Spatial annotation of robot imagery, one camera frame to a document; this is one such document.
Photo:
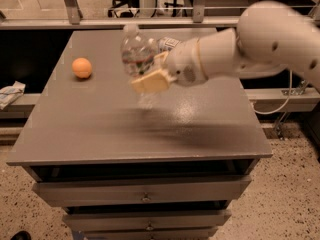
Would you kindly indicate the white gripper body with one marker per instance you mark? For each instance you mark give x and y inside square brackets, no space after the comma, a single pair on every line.
[184,63]

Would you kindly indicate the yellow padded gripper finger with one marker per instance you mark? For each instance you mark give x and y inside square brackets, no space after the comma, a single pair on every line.
[160,60]
[153,82]

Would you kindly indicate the clear water bottle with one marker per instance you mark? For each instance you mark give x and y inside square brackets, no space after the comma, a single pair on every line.
[137,51]

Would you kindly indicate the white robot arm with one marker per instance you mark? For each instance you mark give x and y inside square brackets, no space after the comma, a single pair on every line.
[269,37]

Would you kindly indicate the lying white labelled bottle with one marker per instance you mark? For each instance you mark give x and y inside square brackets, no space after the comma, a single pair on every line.
[167,44]

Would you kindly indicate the black office chair base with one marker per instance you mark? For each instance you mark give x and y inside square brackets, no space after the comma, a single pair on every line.
[132,9]

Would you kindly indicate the orange ball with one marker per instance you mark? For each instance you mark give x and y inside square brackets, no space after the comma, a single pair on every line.
[82,68]

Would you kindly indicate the grey drawer cabinet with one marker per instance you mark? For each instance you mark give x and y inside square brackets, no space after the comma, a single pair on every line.
[95,129]

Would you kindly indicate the top drawer with knob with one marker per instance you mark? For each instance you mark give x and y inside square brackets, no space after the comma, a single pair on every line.
[142,191]

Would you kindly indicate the drawer with knob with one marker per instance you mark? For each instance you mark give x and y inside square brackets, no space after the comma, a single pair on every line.
[147,221]
[142,191]

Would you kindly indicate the white packet on ledge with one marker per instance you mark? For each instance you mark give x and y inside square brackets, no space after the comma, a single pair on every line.
[9,94]

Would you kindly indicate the middle drawer with knob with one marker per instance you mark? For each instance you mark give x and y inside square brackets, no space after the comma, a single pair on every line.
[147,221]

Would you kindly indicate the bottom drawer front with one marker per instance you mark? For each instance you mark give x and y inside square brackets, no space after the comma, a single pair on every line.
[162,234]

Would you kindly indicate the black shoe tip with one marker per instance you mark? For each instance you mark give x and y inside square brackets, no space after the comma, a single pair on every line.
[21,235]

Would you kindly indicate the metal rail frame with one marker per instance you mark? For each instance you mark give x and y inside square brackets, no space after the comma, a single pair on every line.
[92,14]

